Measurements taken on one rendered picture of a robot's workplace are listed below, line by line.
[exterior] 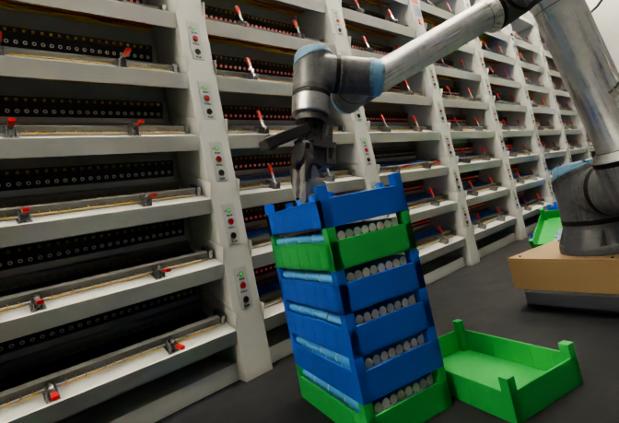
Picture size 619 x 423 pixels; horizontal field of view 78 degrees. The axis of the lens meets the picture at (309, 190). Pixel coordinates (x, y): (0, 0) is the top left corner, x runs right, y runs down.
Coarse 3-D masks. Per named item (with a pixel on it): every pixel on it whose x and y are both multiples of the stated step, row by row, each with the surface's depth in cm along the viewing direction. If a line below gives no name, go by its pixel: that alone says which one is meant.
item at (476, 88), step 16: (448, 0) 266; (464, 0) 260; (480, 48) 262; (464, 64) 263; (480, 64) 257; (464, 80) 264; (464, 112) 266; (480, 112) 258; (496, 128) 254; (480, 144) 261; (496, 144) 253; (480, 176) 263; (496, 176) 255; (512, 176) 256
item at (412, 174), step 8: (376, 160) 193; (384, 160) 197; (432, 160) 210; (440, 160) 208; (448, 160) 205; (432, 168) 196; (440, 168) 199; (448, 168) 205; (384, 176) 168; (408, 176) 181; (416, 176) 185; (424, 176) 190; (432, 176) 195; (384, 184) 169
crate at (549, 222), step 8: (544, 216) 215; (552, 216) 215; (544, 224) 214; (552, 224) 211; (560, 224) 207; (536, 232) 206; (544, 232) 208; (552, 232) 205; (536, 240) 204; (544, 240) 204; (552, 240) 200
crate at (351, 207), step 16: (400, 176) 79; (320, 192) 70; (368, 192) 75; (384, 192) 77; (400, 192) 78; (272, 208) 95; (288, 208) 83; (304, 208) 76; (320, 208) 70; (336, 208) 71; (352, 208) 73; (368, 208) 74; (384, 208) 76; (400, 208) 78; (272, 224) 93; (288, 224) 84; (304, 224) 77; (320, 224) 71; (336, 224) 71
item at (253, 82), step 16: (224, 64) 144; (240, 64) 149; (256, 64) 153; (272, 64) 158; (224, 80) 124; (240, 80) 128; (256, 80) 132; (272, 80) 143; (288, 80) 151; (288, 96) 162
